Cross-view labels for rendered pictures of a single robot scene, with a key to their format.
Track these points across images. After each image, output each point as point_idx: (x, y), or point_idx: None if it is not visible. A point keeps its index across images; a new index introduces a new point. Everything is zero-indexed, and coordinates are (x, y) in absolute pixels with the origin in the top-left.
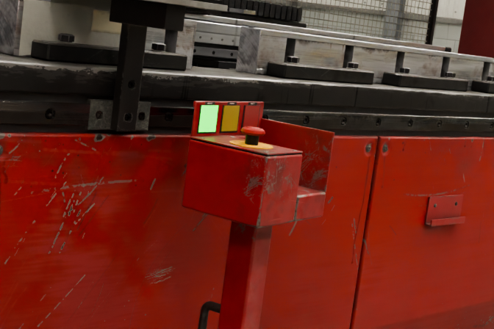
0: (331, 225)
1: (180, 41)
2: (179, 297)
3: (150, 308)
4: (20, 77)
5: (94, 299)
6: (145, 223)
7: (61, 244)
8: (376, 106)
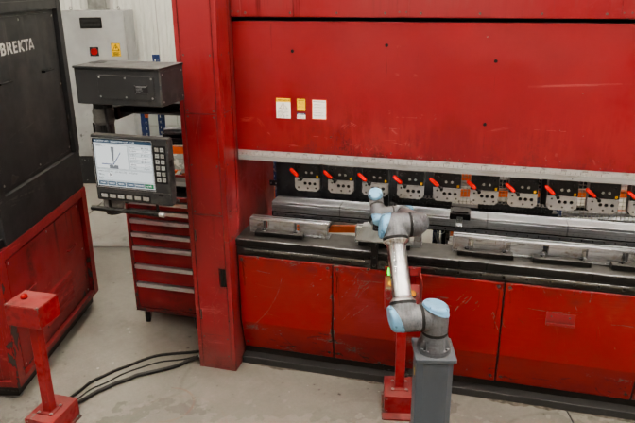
0: (478, 312)
1: (415, 239)
2: None
3: None
4: (341, 252)
5: (371, 313)
6: None
7: (358, 296)
8: (500, 271)
